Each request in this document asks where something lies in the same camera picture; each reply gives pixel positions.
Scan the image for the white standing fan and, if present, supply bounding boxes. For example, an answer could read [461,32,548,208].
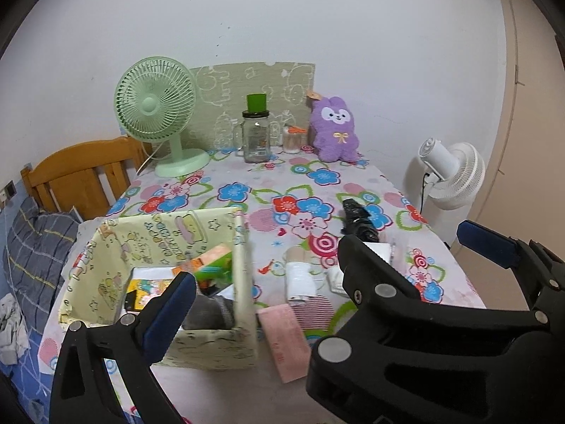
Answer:
[417,138,486,230]

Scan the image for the cartoon print tissue pack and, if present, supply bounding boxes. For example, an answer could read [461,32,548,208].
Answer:
[124,276,175,319]

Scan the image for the green desk fan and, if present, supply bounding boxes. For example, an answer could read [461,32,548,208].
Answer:
[114,57,210,178]

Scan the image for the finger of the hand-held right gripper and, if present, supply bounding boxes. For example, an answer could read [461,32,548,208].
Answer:
[307,233,552,424]
[457,220,565,319]

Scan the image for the green patterned board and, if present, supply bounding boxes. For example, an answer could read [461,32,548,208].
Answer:
[190,63,316,151]

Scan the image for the grey plaid pillow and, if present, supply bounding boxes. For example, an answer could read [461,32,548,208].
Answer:
[2,196,82,332]

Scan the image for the wooden headboard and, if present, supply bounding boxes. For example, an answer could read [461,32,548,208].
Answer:
[20,137,153,222]

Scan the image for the blue bed sheet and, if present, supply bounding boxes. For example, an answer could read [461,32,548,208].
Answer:
[0,274,63,424]

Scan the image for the grey socks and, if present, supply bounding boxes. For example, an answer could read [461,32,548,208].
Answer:
[183,294,237,331]

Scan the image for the small jar orange lid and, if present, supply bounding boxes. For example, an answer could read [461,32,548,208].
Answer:
[282,126,306,154]

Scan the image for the beige wardrobe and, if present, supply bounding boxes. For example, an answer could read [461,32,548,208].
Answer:
[450,0,565,301]

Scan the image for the white fan cord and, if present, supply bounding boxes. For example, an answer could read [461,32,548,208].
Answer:
[136,143,156,177]

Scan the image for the floral tablecloth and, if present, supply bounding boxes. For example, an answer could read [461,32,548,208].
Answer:
[37,146,486,424]

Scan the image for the white tissue packet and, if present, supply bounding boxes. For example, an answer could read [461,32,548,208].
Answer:
[130,266,179,281]

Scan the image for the white crumpled cloth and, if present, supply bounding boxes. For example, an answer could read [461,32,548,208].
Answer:
[0,294,29,365]

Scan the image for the white beige sock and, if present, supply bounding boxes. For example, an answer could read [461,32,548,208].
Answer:
[282,247,319,305]

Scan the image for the purple plush rabbit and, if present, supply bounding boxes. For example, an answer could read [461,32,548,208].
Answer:
[305,90,360,163]

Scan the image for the glass jar mug green lid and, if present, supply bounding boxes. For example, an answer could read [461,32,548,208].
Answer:
[232,94,271,163]

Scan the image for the pink packet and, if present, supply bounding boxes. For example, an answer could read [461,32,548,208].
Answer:
[256,304,310,384]

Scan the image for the yellow fabric storage box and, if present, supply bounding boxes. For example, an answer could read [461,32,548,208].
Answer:
[59,205,259,371]

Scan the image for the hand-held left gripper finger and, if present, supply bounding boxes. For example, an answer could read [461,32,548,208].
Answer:
[49,271,197,424]

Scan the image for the green orange tissue pack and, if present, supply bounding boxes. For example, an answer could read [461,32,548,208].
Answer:
[172,245,234,283]

